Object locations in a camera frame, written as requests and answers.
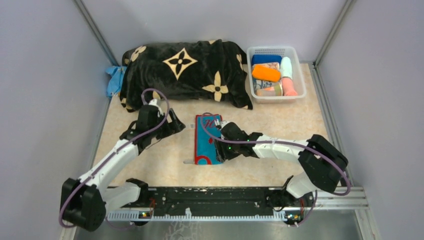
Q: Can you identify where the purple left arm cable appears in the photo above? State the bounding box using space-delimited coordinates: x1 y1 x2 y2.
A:
58 88 170 230

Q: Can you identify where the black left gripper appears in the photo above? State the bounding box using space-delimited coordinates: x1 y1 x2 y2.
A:
149 107 185 140

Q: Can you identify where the grey patterned rolled towel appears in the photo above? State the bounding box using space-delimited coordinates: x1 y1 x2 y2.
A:
252 78 276 91

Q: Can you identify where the orange green rolled towel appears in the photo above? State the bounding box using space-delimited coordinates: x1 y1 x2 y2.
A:
256 84 283 97

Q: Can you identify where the light blue cloth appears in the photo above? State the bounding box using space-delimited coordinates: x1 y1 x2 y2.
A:
105 66 127 98

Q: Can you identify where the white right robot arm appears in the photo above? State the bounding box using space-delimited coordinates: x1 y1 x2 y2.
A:
213 120 349 206

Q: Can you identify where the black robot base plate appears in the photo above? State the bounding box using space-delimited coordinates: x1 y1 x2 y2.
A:
127 187 314 217

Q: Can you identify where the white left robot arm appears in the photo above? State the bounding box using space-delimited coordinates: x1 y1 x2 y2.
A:
58 99 186 232

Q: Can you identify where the beige orange rolled towel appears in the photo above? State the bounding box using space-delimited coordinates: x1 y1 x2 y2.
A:
253 62 280 71

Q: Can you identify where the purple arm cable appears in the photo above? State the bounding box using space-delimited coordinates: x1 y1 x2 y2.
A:
58 88 170 230
199 112 352 228

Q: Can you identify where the red blue patterned towel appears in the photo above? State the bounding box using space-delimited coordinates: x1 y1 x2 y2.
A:
184 114 222 165

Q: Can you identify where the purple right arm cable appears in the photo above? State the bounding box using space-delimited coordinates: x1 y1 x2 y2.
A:
199 112 352 228

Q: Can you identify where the mint white rolled towel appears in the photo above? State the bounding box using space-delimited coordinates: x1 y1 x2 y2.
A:
279 56 293 79

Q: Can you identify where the white slotted cable duct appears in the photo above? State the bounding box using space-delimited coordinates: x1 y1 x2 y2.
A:
107 210 299 222

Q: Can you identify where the dark blue rolled towel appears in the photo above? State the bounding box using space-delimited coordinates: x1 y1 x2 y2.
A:
251 54 283 65

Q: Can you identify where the pink panda towel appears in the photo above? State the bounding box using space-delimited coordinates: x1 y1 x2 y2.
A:
281 77 298 97

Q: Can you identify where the white plastic basket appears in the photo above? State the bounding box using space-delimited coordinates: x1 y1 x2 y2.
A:
246 46 307 104

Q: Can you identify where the black floral blanket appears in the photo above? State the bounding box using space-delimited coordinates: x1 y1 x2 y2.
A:
119 39 253 112

